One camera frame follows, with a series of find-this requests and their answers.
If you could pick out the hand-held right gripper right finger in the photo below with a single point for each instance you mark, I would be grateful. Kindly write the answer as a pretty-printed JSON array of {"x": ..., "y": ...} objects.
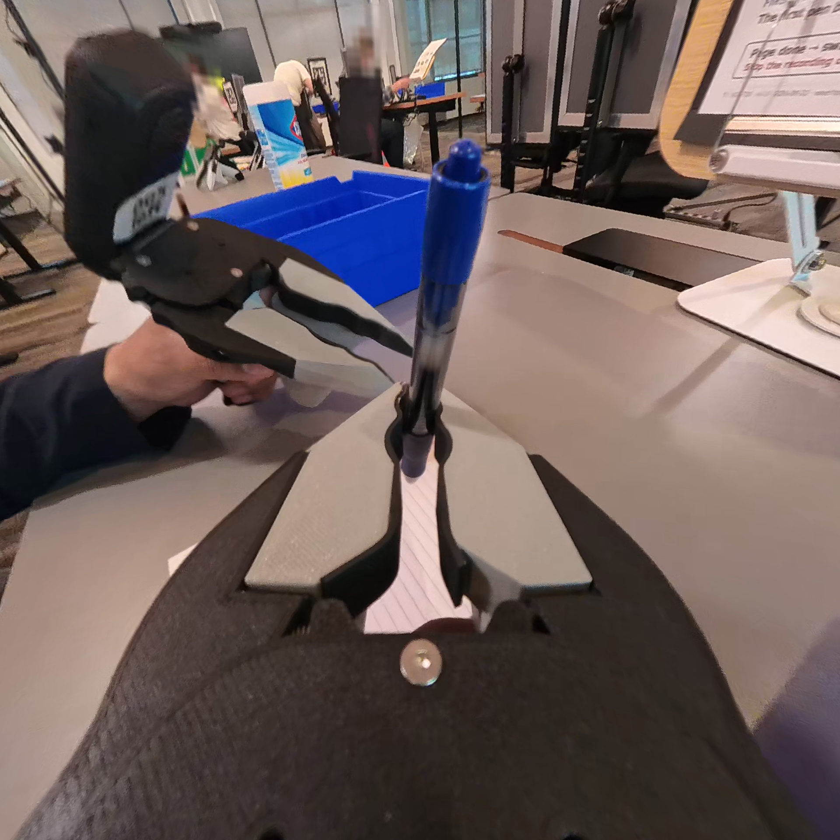
[{"x": 505, "y": 518}]

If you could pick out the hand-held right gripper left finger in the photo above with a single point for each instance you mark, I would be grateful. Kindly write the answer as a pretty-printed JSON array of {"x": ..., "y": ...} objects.
[{"x": 334, "y": 518}]

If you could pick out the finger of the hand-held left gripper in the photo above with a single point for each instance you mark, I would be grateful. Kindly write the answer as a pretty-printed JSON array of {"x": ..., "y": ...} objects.
[
  {"x": 328, "y": 285},
  {"x": 262, "y": 334}
]

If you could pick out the blue plastic bin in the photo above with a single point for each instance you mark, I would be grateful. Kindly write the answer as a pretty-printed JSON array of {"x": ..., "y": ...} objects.
[{"x": 367, "y": 249}]

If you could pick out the blue pen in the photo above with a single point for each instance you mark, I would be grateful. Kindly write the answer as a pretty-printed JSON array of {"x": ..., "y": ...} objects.
[{"x": 449, "y": 229}]

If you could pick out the person's left forearm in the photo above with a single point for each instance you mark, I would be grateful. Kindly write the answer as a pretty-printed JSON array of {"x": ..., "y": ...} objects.
[{"x": 59, "y": 426}]

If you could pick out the grey desk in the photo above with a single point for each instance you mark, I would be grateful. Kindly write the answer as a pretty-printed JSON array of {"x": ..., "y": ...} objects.
[
  {"x": 590, "y": 213},
  {"x": 328, "y": 164}
]

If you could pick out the wooden standing desk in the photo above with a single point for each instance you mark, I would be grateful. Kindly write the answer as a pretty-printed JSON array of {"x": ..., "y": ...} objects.
[{"x": 426, "y": 100}]

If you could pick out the person's left hand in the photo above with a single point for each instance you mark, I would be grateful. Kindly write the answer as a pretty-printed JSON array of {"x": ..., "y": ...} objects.
[{"x": 164, "y": 374}]

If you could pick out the wipes canister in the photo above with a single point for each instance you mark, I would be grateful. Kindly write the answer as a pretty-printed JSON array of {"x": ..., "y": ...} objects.
[{"x": 282, "y": 144}]

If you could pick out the white sign card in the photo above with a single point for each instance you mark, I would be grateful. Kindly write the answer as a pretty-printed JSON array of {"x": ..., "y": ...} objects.
[{"x": 428, "y": 58}]

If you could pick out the grey panel on black stand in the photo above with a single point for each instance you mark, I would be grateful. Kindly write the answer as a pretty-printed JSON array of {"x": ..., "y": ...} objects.
[
  {"x": 525, "y": 65},
  {"x": 623, "y": 59}
]

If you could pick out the white document stand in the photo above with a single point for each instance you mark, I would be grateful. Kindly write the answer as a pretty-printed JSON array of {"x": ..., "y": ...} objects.
[{"x": 741, "y": 308}]

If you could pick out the black office chair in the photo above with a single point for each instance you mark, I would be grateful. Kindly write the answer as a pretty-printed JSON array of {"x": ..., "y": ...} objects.
[{"x": 643, "y": 177}]

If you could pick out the printed instruction sheet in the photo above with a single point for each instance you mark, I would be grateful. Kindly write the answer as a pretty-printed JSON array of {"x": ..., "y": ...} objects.
[{"x": 787, "y": 65}]

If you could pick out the black wall screen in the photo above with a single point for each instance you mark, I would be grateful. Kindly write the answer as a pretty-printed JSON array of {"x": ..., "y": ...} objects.
[{"x": 236, "y": 52}]

